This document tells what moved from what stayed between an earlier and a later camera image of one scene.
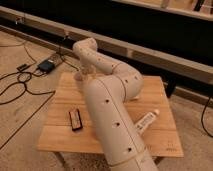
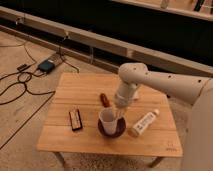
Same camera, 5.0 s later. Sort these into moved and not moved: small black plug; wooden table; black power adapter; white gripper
Moved: white gripper
Not moved: wooden table; black power adapter; small black plug
